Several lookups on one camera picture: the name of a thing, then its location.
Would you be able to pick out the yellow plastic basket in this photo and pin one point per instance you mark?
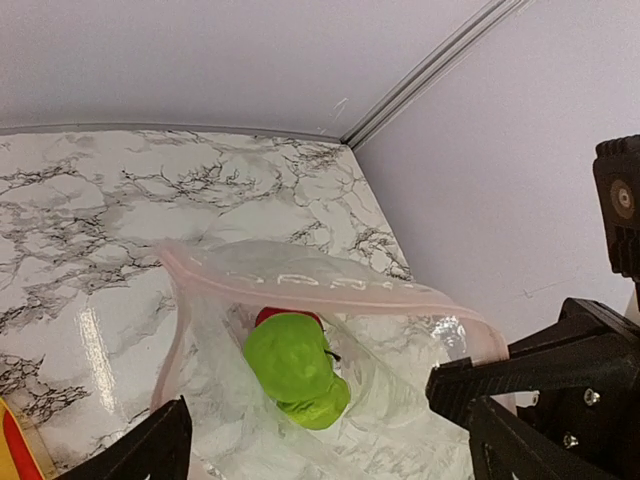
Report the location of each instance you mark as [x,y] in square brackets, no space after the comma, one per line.
[34,442]

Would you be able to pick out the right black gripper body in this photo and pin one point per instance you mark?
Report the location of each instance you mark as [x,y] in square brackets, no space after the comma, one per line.
[616,174]

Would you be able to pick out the right aluminium frame post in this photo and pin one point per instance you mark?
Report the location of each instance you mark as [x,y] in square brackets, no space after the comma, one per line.
[446,56]

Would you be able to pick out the clear zip top bag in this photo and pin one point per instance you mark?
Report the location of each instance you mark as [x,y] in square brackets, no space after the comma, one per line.
[389,333]

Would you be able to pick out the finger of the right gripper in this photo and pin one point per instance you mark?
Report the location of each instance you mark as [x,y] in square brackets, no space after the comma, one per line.
[578,319]

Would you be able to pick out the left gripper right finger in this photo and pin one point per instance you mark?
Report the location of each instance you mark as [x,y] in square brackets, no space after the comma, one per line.
[574,416]

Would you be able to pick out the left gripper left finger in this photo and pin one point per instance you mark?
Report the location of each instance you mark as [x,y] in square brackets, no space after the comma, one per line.
[158,448]

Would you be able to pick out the light green toy apple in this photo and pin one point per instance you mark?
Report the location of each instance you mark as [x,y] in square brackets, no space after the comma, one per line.
[292,360]

